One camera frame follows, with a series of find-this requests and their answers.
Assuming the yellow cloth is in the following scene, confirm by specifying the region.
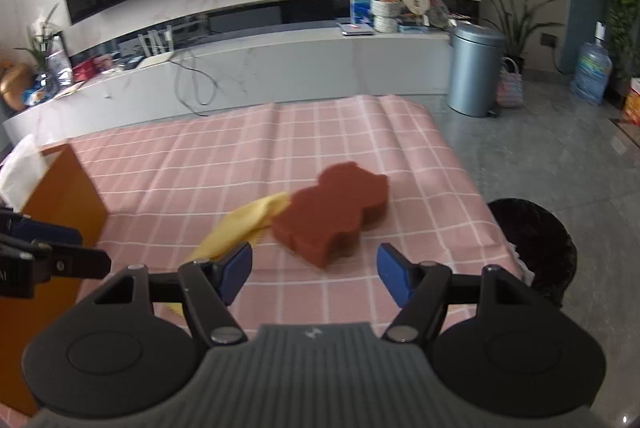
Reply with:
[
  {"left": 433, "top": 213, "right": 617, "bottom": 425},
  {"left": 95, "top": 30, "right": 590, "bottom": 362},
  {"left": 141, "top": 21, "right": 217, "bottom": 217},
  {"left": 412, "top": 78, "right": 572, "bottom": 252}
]
[{"left": 164, "top": 189, "right": 292, "bottom": 319}]

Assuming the white mesh bag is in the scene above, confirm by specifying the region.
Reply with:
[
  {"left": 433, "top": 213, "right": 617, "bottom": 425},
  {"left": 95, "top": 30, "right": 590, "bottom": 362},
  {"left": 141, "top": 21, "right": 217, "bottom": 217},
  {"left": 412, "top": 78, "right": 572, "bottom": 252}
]
[{"left": 0, "top": 134, "right": 48, "bottom": 211}]

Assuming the red brown sponge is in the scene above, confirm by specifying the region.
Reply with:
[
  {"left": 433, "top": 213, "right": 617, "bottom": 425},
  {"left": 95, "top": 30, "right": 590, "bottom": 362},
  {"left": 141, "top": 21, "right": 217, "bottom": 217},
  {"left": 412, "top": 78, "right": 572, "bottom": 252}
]
[{"left": 271, "top": 161, "right": 390, "bottom": 269}]

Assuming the pink checkered tablecloth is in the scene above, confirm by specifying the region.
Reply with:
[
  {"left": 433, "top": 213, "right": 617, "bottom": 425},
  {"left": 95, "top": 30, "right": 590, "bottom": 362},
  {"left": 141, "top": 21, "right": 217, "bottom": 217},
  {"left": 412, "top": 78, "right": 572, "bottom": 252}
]
[{"left": 73, "top": 96, "right": 518, "bottom": 334}]

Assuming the golden vase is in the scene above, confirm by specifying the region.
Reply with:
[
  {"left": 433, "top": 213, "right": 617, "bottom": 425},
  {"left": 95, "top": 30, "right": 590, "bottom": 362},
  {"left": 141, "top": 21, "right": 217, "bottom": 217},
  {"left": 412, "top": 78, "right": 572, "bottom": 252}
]
[{"left": 1, "top": 62, "right": 34, "bottom": 113}]

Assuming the plant in glass vase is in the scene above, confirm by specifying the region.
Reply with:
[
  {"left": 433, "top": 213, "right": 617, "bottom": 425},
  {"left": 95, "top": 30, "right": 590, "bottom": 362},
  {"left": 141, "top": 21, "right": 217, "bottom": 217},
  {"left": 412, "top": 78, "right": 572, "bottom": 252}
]
[{"left": 18, "top": 4, "right": 68, "bottom": 99}]

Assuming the white marble tv console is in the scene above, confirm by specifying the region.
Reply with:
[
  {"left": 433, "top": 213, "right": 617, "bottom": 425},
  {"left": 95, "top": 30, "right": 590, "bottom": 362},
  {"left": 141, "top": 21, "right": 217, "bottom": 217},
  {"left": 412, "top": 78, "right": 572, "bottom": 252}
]
[{"left": 3, "top": 28, "right": 452, "bottom": 145}]

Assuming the white wifi router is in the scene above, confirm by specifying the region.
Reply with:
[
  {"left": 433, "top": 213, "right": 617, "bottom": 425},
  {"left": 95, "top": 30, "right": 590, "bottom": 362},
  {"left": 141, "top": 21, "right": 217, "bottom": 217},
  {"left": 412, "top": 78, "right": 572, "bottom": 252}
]
[{"left": 137, "top": 24, "right": 175, "bottom": 69}]

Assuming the grey metal trash bin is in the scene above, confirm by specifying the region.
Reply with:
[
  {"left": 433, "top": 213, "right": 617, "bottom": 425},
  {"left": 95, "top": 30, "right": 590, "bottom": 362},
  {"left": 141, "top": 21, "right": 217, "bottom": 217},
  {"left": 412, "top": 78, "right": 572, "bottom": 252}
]
[{"left": 448, "top": 21, "right": 506, "bottom": 118}]

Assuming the woven checkered handbag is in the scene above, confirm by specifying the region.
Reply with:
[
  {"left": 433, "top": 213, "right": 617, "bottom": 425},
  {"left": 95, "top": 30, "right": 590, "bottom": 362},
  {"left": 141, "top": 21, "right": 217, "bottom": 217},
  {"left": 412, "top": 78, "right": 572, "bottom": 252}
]
[{"left": 497, "top": 56, "right": 524, "bottom": 108}]

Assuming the orange gift box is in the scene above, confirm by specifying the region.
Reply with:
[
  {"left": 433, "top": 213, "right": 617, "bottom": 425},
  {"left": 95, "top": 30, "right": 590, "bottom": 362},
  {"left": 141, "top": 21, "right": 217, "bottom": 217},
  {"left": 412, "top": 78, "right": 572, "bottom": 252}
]
[{"left": 623, "top": 76, "right": 640, "bottom": 125}]

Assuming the teddy bear in white pot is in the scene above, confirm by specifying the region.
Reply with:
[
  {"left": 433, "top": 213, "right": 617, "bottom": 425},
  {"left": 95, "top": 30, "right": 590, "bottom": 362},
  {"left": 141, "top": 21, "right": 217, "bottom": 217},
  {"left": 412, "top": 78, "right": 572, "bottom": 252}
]
[{"left": 370, "top": 0, "right": 402, "bottom": 33}]

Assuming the blue water bottle jug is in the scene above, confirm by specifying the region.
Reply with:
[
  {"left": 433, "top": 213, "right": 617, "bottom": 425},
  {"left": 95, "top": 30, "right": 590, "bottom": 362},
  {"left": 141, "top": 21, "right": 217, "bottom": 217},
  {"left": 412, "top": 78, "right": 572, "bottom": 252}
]
[{"left": 570, "top": 21, "right": 613, "bottom": 106}]

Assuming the green potted plant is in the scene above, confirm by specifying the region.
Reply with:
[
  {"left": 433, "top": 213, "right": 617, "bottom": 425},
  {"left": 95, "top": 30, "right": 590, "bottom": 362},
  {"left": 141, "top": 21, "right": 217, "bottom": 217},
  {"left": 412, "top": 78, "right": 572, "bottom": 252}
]
[{"left": 485, "top": 0, "right": 563, "bottom": 71}]

